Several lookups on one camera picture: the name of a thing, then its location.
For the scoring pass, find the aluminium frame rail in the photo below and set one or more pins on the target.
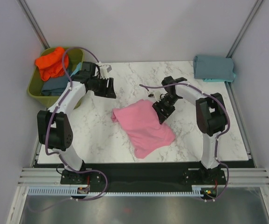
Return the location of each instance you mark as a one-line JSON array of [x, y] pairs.
[[237, 177]]

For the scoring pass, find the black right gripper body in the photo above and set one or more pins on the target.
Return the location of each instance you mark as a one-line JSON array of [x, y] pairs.
[[166, 104]]

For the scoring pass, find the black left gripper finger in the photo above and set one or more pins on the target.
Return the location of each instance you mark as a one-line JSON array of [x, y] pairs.
[[105, 94], [110, 85]]

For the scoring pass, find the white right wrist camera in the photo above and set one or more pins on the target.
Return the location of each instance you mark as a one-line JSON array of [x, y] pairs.
[[156, 95]]

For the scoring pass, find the dark blue t shirt in bin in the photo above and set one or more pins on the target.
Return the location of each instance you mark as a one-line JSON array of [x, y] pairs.
[[54, 86]]

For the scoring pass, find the orange t shirt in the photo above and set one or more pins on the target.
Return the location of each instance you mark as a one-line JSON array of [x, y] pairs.
[[50, 65]]

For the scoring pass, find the pink t shirt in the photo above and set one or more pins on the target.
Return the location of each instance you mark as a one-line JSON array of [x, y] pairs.
[[141, 123]]

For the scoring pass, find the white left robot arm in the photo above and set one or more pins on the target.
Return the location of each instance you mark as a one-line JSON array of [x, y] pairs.
[[54, 128]]

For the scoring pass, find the teal t shirt in bin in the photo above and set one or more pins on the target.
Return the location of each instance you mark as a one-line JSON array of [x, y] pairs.
[[78, 68]]

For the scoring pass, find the folded grey blue t shirt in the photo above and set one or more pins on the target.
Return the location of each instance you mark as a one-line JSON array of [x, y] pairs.
[[212, 67]]

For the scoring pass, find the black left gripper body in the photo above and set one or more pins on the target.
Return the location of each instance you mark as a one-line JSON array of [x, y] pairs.
[[99, 84]]

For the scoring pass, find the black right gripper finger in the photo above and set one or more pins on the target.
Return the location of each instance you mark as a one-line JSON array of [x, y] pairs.
[[163, 116], [157, 109]]

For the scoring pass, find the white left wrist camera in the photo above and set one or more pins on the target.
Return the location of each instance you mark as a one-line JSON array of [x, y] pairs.
[[104, 69]]

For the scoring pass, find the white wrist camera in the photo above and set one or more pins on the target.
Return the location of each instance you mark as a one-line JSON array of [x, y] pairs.
[[156, 95], [104, 69]]

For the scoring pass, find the light blue cable duct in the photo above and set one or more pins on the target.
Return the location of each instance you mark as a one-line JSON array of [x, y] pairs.
[[77, 191]]

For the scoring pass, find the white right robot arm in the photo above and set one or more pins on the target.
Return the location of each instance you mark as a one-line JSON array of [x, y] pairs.
[[211, 117]]

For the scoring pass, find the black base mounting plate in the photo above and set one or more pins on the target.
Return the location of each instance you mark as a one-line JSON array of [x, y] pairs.
[[98, 181]]

